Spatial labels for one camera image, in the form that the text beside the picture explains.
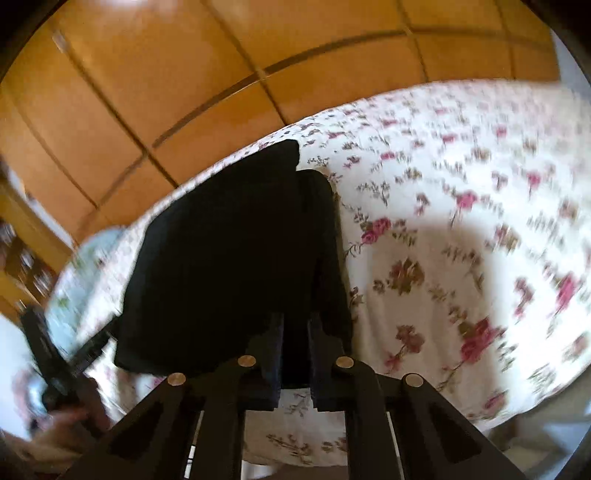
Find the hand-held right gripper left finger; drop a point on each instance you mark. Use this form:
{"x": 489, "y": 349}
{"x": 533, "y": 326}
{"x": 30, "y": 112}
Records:
{"x": 270, "y": 364}

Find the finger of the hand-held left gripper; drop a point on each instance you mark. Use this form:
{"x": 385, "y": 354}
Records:
{"x": 90, "y": 351}

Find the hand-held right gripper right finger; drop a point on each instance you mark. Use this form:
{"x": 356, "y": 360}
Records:
{"x": 323, "y": 364}

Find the black embroidered pants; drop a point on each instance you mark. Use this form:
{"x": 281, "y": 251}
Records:
{"x": 231, "y": 258}

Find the person's left hand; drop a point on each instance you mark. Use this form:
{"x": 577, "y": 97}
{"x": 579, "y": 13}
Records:
{"x": 69, "y": 424}

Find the light blue floral pillow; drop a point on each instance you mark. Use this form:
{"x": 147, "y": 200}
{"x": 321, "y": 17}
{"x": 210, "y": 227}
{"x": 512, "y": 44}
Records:
{"x": 87, "y": 272}

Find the wooden shelf unit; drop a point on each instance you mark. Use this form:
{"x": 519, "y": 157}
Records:
{"x": 25, "y": 249}

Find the floral rose bedspread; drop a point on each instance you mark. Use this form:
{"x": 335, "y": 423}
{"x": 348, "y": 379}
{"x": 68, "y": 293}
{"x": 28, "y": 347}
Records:
{"x": 438, "y": 240}

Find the wooden wardrobe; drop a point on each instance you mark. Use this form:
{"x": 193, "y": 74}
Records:
{"x": 231, "y": 83}

